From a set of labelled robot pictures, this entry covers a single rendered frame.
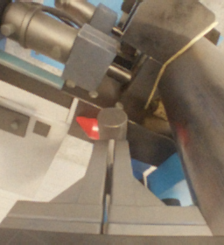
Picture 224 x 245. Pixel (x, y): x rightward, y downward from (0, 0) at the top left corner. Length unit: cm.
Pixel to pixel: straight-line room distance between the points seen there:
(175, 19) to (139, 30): 9
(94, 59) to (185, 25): 24
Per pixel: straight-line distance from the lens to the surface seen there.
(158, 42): 50
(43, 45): 52
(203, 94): 36
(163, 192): 64
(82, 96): 49
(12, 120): 42
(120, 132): 15
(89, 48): 47
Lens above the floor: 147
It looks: 49 degrees down
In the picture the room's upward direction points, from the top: 177 degrees counter-clockwise
